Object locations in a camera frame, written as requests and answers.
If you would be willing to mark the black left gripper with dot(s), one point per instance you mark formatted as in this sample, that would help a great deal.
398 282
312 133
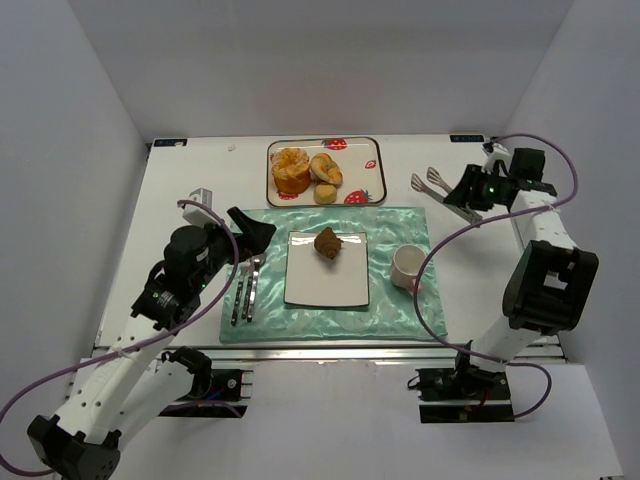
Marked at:
232 236

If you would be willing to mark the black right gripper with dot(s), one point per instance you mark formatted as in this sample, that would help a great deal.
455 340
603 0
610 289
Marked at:
467 188

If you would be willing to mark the silver metal tongs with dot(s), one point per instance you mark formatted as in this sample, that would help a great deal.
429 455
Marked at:
437 188

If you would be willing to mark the brown chocolate croissant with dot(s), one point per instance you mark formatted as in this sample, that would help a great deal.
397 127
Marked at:
327 244

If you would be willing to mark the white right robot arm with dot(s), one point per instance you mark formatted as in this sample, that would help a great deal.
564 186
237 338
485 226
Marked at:
548 289

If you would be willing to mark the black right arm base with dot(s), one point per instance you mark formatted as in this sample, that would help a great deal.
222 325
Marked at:
448 398

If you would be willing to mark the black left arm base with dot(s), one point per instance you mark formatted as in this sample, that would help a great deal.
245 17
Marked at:
223 391

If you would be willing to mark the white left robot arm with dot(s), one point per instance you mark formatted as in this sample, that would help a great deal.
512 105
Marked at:
85 437

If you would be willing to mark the large orange muffin bread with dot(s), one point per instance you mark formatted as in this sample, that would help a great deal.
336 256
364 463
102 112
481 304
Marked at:
291 170

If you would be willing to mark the silver spoon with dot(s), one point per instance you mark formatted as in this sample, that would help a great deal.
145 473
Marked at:
250 294

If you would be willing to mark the silver fork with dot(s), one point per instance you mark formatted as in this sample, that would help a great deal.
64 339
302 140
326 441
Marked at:
242 277

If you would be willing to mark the white square plate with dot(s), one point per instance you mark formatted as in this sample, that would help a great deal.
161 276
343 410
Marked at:
314 281

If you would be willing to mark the small round yellow bun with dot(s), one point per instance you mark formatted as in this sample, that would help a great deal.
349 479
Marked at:
325 193

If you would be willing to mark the pink mug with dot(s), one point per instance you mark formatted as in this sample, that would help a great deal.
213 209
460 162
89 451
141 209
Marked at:
405 265

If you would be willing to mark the oval sandwich bun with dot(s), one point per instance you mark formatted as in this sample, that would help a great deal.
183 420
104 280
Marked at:
326 169

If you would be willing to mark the strawberry pattern tray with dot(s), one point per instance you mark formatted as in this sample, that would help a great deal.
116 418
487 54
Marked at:
359 159

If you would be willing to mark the green satin placemat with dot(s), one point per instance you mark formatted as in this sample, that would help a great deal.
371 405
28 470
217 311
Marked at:
392 314

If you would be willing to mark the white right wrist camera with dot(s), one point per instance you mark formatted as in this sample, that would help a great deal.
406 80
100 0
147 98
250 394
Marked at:
497 157

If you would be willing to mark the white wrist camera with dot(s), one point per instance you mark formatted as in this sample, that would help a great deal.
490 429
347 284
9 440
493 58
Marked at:
497 157
196 216

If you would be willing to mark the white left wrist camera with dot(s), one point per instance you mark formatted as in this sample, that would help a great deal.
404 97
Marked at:
196 216

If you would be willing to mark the aluminium table frame rail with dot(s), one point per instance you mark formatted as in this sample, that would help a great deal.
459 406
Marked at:
546 352

